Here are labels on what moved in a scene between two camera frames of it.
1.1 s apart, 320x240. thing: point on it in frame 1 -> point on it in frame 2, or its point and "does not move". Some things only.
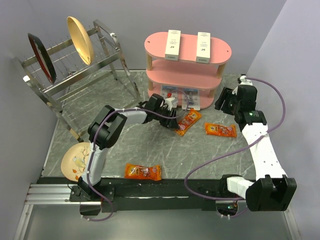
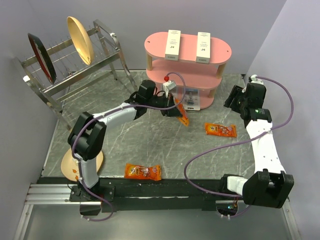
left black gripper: [170, 123] -> [169, 102]
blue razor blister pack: [193, 96] does not move
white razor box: [203, 54] does not move
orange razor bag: [188, 122] -> [183, 118]
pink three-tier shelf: [186, 73] does not move
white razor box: [173, 45] does not move
